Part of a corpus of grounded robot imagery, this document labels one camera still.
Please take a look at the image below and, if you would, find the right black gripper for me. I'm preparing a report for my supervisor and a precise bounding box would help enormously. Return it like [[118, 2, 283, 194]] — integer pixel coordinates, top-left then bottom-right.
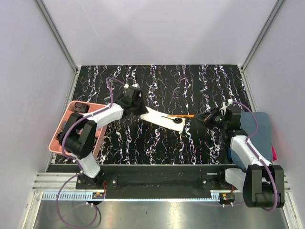
[[194, 106, 228, 130]]

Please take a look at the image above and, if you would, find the orange handled utensil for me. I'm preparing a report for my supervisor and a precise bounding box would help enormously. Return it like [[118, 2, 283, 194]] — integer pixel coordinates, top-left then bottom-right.
[[166, 114, 195, 118]]

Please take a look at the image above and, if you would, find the black handled utensil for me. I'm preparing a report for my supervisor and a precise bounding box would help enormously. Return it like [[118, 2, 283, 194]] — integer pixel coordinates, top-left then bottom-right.
[[162, 116, 183, 124]]

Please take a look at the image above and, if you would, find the white cloth napkin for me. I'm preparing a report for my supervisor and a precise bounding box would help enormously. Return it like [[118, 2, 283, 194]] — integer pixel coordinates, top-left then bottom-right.
[[140, 107, 185, 132]]

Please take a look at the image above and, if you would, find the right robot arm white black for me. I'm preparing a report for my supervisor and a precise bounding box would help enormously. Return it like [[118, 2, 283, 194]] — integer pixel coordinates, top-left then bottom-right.
[[194, 105, 285, 211]]

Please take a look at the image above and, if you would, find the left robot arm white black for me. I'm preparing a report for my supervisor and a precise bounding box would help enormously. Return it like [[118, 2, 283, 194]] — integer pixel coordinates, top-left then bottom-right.
[[59, 84, 148, 189]]

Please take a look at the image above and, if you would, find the blue folded cloth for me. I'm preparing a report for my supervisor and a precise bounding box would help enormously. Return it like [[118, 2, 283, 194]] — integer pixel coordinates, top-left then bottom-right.
[[241, 111, 273, 162]]

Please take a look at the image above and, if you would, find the pink compartment tray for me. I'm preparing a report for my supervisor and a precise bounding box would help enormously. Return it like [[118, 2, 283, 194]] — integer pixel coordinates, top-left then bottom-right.
[[48, 100, 108, 158]]

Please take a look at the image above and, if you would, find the dark patterned cloth in tray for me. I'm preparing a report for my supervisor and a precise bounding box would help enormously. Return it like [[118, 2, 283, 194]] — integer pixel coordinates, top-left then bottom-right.
[[72, 102, 90, 114]]

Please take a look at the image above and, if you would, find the magenta cloth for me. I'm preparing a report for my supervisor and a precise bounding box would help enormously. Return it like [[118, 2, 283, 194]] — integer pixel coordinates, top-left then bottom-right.
[[272, 146, 277, 161]]

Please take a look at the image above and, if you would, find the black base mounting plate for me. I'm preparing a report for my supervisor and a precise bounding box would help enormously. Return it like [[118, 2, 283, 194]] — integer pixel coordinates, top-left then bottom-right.
[[76, 165, 235, 201]]

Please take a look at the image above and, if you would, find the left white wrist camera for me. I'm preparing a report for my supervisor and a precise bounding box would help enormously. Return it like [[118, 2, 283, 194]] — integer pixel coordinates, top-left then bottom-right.
[[124, 83, 140, 89]]

